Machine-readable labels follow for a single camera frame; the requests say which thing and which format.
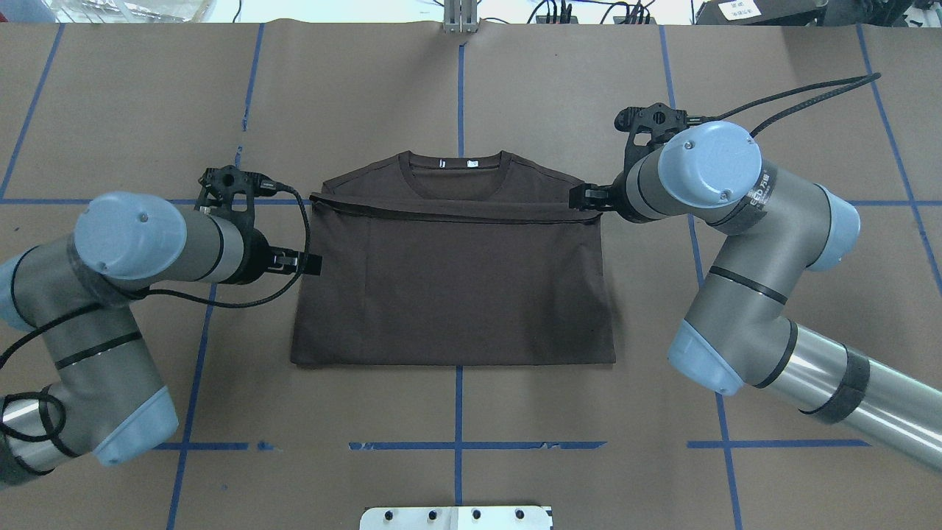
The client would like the black braided cable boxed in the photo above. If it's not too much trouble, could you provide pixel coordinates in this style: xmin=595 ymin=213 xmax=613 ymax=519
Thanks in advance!
xmin=692 ymin=72 xmax=882 ymax=139
xmin=0 ymin=180 xmax=313 ymax=457

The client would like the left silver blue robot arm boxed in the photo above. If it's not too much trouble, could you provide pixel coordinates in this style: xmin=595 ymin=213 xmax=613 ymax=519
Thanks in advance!
xmin=2 ymin=191 xmax=321 ymax=489

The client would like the right black braided cable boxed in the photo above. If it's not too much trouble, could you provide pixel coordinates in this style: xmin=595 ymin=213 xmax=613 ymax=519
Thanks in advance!
xmin=692 ymin=72 xmax=882 ymax=139

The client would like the aluminium frame post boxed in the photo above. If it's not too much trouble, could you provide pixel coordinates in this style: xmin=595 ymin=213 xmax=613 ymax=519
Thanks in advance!
xmin=437 ymin=0 xmax=480 ymax=35

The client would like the left black braided cable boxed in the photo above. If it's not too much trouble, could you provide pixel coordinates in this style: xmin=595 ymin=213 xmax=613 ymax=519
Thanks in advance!
xmin=0 ymin=180 xmax=313 ymax=457

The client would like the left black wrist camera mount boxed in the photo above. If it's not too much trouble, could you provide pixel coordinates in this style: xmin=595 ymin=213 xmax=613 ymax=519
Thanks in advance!
xmin=194 ymin=165 xmax=283 ymax=225

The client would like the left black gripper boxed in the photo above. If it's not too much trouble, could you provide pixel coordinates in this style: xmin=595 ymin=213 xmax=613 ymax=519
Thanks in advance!
xmin=233 ymin=229 xmax=323 ymax=285

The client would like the orange black connector box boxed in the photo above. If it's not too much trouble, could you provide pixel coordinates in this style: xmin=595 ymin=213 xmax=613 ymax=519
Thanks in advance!
xmin=527 ymin=1 xmax=577 ymax=26
xmin=602 ymin=1 xmax=656 ymax=26

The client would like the far orange black connector box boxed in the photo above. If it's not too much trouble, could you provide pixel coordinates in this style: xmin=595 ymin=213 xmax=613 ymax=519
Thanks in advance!
xmin=527 ymin=1 xmax=577 ymax=26

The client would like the near orange black connector box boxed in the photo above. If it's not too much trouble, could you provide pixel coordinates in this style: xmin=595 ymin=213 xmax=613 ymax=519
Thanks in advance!
xmin=602 ymin=1 xmax=656 ymax=26

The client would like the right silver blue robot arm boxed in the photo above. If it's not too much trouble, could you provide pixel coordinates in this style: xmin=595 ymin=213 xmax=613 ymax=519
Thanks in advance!
xmin=569 ymin=121 xmax=941 ymax=472

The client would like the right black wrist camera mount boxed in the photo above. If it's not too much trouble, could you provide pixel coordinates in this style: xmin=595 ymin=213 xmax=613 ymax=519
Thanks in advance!
xmin=615 ymin=103 xmax=704 ymax=174

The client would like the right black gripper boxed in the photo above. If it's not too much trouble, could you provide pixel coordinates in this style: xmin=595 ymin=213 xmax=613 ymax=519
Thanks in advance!
xmin=569 ymin=171 xmax=648 ymax=224

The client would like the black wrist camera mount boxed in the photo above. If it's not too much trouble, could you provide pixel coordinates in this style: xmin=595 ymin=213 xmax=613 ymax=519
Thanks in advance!
xmin=194 ymin=165 xmax=283 ymax=225
xmin=615 ymin=103 xmax=704 ymax=174

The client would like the white pedestal column base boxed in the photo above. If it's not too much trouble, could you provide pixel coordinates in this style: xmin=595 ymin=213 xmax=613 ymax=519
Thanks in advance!
xmin=359 ymin=504 xmax=554 ymax=529

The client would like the brown t-shirt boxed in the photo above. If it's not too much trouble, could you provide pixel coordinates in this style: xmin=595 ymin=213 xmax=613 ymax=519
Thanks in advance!
xmin=289 ymin=151 xmax=616 ymax=367

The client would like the clear plastic bag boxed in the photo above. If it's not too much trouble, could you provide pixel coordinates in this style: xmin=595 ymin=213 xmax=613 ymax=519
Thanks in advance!
xmin=41 ymin=1 xmax=216 ymax=24

